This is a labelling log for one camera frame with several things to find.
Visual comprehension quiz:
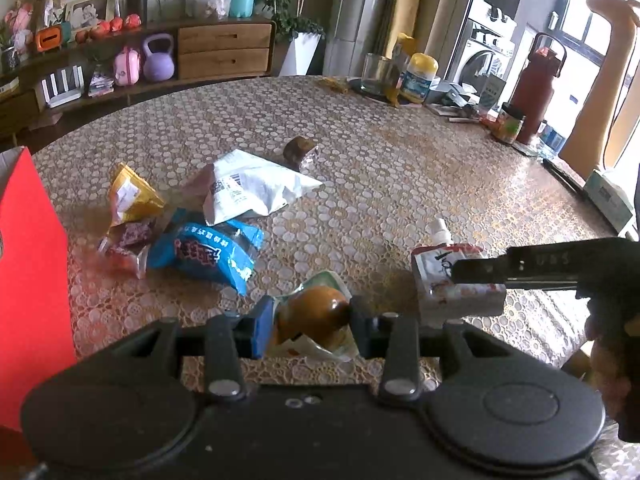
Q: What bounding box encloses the small printed packet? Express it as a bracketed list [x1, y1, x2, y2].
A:
[88, 71, 116, 98]

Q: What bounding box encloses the pink flower bouquet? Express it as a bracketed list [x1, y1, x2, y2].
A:
[2, 0, 36, 48]

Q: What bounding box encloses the orange tissue box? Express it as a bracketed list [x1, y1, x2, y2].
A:
[35, 25, 65, 53]

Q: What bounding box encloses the teal tissue box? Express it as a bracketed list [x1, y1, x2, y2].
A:
[582, 169, 637, 235]

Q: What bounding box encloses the tan curved object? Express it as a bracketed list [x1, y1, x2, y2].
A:
[557, 0, 640, 181]

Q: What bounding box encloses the wooden TV cabinet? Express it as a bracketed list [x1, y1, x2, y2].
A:
[0, 15, 278, 136]

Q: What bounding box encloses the white snack bag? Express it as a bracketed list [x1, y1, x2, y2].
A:
[181, 149, 324, 227]

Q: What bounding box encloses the small brown cake packet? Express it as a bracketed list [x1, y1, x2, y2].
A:
[282, 136, 320, 171]

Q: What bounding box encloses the yellow lid white jar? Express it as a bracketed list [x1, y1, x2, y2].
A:
[400, 52, 440, 105]

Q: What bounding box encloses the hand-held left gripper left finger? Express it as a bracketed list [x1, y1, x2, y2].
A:
[127, 296, 275, 402]

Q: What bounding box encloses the dark red small snack packet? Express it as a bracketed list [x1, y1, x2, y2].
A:
[96, 219, 157, 279]

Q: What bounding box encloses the clear plastic bag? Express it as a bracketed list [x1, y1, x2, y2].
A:
[190, 0, 233, 21]

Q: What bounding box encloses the white spouted drink pouch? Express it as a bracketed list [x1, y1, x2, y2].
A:
[411, 217, 508, 319]

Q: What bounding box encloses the white standing air conditioner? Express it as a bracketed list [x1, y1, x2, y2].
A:
[322, 0, 396, 76]

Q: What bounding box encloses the dark red thermos bottle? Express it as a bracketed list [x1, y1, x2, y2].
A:
[510, 32, 567, 145]

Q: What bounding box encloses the bread bun packet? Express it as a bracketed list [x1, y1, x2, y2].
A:
[267, 270, 362, 364]

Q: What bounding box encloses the photo frame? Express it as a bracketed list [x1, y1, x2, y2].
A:
[65, 0, 118, 28]

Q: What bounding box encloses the potted plant white planter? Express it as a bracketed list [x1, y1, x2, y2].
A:
[247, 0, 326, 78]

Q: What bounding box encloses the purple kettlebell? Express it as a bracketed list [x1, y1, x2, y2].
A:
[142, 33, 177, 82]

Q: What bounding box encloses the clear plastic water bottle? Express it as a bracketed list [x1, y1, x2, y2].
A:
[537, 120, 568, 158]

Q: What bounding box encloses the person's right hand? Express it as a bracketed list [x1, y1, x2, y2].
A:
[584, 305, 632, 441]

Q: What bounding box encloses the pink small case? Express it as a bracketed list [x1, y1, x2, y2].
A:
[113, 46, 141, 86]

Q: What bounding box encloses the white router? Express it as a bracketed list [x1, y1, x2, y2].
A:
[40, 64, 85, 108]

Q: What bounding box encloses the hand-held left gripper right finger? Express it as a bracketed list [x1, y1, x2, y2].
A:
[349, 296, 483, 402]

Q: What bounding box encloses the white washing machine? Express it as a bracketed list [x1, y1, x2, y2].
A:
[445, 0, 518, 86]

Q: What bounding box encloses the red cardboard box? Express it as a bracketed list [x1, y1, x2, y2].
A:
[0, 146, 78, 433]

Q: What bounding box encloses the grey flat box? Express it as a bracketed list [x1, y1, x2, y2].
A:
[427, 80, 481, 108]

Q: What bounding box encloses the yellow snack packet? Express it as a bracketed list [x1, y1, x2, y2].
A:
[109, 161, 167, 227]

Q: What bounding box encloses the small black lid jar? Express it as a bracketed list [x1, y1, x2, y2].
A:
[492, 102, 526, 145]

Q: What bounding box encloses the blue snack packet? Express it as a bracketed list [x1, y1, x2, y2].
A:
[146, 219, 266, 297]

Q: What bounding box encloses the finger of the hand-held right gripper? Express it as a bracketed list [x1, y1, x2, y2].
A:
[452, 241, 591, 291]

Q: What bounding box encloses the glass cup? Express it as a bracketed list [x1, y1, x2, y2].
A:
[362, 53, 396, 93]

